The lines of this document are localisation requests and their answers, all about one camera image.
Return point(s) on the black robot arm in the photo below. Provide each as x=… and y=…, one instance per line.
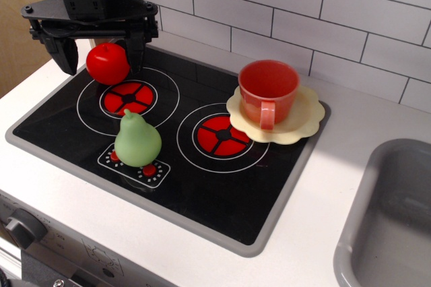
x=58, y=23

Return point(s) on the red toy apple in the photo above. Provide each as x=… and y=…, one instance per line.
x=107, y=64

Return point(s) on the red plastic cup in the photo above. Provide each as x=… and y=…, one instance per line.
x=268, y=90

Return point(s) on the cream scalloped plate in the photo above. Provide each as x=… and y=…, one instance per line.
x=303, y=120

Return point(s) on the grey oven front panel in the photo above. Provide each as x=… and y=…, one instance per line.
x=76, y=258

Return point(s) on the black toy stovetop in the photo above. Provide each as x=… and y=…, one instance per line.
x=209, y=178

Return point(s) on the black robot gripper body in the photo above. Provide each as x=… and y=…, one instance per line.
x=91, y=18

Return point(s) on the green toy pear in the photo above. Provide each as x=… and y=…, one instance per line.
x=137, y=143

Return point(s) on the grey sink basin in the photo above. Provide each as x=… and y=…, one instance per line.
x=386, y=237

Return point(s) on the grey oven knob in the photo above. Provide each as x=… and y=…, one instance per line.
x=25, y=228

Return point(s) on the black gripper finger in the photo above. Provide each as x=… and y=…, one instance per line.
x=64, y=52
x=135, y=49

